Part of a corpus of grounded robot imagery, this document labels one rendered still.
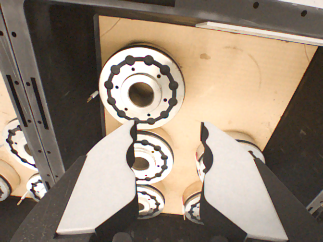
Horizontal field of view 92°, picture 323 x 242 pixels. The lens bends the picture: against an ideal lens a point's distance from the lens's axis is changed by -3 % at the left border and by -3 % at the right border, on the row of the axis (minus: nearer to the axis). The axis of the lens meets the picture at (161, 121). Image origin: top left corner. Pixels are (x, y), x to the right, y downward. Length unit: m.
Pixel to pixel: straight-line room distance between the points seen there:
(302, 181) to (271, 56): 0.16
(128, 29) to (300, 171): 0.27
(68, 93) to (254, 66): 0.22
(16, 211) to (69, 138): 0.32
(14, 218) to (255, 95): 0.50
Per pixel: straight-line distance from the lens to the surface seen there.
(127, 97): 0.19
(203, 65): 0.22
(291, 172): 0.28
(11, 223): 0.47
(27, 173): 0.43
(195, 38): 0.21
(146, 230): 0.40
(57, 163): 0.19
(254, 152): 0.27
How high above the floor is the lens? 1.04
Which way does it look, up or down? 60 degrees down
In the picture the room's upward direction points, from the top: 176 degrees counter-clockwise
